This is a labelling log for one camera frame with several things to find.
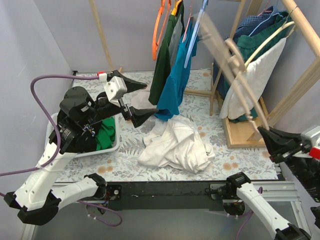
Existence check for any bright green t shirt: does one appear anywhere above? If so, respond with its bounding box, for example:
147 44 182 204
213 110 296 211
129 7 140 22
95 117 116 151

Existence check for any white t shirt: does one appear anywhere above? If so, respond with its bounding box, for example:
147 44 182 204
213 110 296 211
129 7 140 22
138 115 216 174

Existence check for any orange plastic hanger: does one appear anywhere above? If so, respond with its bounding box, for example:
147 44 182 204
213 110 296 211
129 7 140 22
151 0 172 61

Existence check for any beige wooden hanger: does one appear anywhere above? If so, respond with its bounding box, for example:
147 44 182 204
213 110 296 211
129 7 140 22
199 13 270 133

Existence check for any light blue hanger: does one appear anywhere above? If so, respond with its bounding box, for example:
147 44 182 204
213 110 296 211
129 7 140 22
184 0 208 68

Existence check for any black daisy t shirt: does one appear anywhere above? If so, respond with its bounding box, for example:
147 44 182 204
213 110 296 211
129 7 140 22
75 126 97 153

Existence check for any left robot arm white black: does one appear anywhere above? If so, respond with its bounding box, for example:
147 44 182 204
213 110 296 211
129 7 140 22
3 70 157 226

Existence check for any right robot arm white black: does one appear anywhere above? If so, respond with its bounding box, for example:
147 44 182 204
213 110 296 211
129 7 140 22
212 126 320 240

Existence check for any cream t shirt on table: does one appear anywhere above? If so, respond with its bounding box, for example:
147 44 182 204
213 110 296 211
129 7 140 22
131 89 153 109

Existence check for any teal blue t shirt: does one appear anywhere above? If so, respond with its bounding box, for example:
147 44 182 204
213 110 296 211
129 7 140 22
155 19 197 121

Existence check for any dark green raglan shirt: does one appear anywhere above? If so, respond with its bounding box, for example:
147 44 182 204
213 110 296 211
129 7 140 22
148 1 185 106

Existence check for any yellow plastic hanger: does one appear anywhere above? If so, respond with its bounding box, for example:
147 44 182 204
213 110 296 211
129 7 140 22
171 0 182 16

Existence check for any cream plastic hanger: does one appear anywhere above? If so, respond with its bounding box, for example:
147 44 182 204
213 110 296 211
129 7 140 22
236 19 296 67

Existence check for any blue checked shirt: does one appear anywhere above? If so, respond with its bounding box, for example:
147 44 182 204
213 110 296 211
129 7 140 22
213 6 289 99

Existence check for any floral table cloth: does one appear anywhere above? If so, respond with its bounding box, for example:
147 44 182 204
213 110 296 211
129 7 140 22
47 68 278 182

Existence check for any wooden clothes rack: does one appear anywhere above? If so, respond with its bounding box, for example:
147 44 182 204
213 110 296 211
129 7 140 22
89 0 320 149

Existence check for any white garment right rack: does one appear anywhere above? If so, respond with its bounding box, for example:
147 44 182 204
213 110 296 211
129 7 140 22
219 37 287 122

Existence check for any white plastic laundry basket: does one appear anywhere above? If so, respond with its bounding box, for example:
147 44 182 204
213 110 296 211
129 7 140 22
44 112 120 160

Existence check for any teal green garment right rack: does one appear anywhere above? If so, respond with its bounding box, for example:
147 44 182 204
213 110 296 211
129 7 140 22
217 6 292 123

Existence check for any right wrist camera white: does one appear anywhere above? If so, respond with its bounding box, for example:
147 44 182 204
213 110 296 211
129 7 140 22
300 125 320 160

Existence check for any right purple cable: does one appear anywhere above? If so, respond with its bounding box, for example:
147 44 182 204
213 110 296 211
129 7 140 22
236 211 253 240

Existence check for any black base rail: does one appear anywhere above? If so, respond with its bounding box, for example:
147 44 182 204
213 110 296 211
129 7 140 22
85 180 237 211

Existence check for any pink wire hanger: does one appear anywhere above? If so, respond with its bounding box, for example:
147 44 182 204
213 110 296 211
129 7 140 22
182 0 193 43

